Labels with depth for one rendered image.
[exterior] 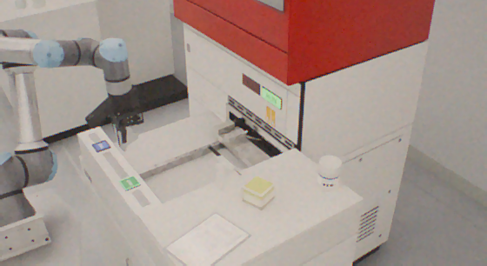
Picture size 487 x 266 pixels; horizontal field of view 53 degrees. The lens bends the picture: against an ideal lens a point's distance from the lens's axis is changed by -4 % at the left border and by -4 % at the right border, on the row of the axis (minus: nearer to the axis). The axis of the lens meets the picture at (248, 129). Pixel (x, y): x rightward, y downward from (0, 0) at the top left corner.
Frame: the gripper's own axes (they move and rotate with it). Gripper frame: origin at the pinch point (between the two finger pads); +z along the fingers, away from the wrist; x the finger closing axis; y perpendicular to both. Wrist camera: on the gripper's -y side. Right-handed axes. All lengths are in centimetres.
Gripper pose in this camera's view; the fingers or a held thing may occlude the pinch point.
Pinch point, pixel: (121, 148)
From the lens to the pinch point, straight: 161.7
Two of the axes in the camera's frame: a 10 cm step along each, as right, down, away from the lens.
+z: 0.0, 8.4, 5.4
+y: 8.2, -3.1, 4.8
